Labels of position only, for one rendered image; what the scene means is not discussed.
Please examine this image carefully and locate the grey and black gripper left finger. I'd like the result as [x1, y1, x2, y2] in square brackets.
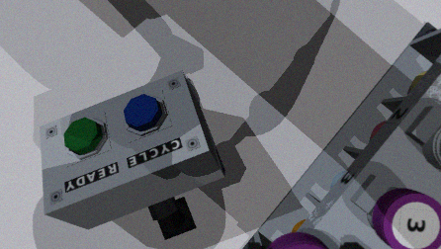
[248, 242, 266, 249]

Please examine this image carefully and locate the grey button housing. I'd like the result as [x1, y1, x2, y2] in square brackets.
[40, 70, 225, 240]

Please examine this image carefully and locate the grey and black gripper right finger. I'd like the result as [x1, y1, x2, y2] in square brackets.
[339, 242, 364, 249]

